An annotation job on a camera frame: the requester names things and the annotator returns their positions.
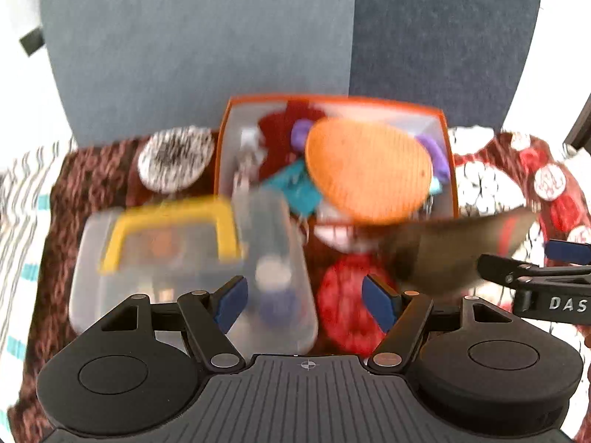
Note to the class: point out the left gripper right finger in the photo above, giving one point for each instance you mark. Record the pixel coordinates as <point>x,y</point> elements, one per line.
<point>381,301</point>

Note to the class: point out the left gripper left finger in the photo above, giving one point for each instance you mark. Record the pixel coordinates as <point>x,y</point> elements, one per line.
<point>229,301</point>

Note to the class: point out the orange silicone honeycomb trivet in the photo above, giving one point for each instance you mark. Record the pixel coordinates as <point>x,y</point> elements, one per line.
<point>371,172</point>

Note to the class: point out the teal printed packet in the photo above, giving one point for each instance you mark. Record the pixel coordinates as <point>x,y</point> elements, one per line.
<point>296,186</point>

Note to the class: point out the red floral plush blanket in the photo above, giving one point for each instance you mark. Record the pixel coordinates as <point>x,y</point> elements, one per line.
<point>495,172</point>

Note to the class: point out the orange cardboard box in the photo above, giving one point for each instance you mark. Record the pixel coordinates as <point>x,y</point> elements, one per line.
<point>240,150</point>

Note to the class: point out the dark red plush toy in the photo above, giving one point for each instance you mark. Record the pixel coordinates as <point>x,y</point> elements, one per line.
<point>276,129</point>

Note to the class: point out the striped white cloth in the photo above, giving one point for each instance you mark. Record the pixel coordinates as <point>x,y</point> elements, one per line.
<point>26,185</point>

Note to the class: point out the grey felt partition panel left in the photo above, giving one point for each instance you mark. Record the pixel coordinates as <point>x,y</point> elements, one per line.
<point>125,68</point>

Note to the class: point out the dark grey felt partition right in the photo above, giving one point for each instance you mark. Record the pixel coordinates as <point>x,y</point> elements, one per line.
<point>465,57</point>

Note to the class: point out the clear plastic container yellow handle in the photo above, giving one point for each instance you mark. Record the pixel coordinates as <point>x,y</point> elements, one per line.
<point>166,250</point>

